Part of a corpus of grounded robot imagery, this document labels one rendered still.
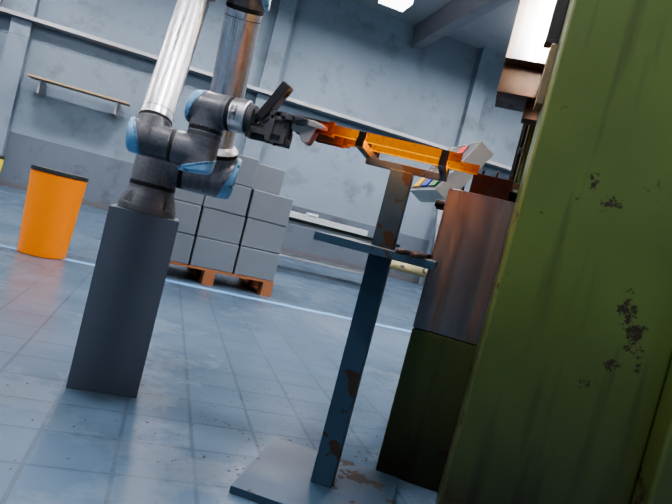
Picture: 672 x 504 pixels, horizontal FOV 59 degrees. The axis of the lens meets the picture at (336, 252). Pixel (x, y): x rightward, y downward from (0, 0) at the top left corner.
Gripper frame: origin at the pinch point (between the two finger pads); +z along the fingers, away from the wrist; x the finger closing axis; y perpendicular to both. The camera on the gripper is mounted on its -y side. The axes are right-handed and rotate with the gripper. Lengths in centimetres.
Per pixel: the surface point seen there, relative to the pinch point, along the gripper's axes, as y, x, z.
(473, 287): 32, -35, 49
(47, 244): 85, -219, -224
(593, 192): 0, -7, 69
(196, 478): 95, 6, -8
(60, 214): 63, -221, -221
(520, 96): -32, -50, 49
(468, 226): 14, -35, 43
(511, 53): -43, -45, 42
